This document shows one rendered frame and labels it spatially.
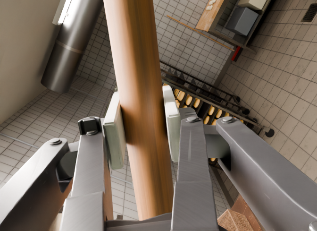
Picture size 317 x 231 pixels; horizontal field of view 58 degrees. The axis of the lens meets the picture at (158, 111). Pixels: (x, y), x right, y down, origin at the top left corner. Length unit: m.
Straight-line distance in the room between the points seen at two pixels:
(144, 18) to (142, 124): 0.07
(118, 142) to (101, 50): 5.11
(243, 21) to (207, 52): 0.97
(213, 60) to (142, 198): 5.23
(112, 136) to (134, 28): 0.06
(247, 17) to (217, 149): 4.65
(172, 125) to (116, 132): 0.03
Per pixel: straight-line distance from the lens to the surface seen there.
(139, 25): 0.18
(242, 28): 4.77
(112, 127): 0.16
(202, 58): 5.36
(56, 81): 3.29
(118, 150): 0.17
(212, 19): 4.47
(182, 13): 5.25
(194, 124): 0.15
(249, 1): 4.79
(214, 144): 0.15
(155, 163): 0.20
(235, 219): 2.17
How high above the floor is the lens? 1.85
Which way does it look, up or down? 11 degrees down
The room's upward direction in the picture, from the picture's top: 66 degrees counter-clockwise
